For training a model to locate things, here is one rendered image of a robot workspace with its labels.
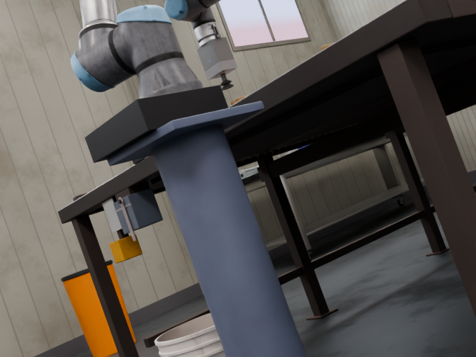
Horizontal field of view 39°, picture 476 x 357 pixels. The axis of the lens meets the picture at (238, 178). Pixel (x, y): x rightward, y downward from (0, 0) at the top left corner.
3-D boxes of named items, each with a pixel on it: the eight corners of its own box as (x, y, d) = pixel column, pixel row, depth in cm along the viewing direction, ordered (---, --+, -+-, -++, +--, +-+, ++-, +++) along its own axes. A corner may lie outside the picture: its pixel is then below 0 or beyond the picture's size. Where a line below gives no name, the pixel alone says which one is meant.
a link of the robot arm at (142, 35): (164, 49, 146) (142, -7, 147) (119, 75, 152) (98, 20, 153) (193, 52, 156) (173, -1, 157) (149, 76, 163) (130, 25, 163)
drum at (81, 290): (80, 363, 483) (52, 281, 486) (125, 341, 509) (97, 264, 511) (105, 360, 455) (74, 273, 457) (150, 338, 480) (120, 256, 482)
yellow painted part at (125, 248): (125, 261, 245) (103, 200, 246) (115, 263, 253) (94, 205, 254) (143, 253, 250) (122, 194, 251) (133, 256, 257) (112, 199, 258)
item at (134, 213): (139, 239, 228) (122, 189, 229) (123, 245, 240) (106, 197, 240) (167, 229, 235) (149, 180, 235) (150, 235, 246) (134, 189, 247)
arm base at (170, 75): (161, 96, 143) (145, 53, 143) (132, 120, 155) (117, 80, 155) (217, 84, 152) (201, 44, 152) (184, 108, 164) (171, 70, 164)
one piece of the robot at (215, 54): (230, 24, 212) (248, 72, 211) (214, 35, 219) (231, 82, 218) (206, 27, 205) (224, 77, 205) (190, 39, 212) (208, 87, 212)
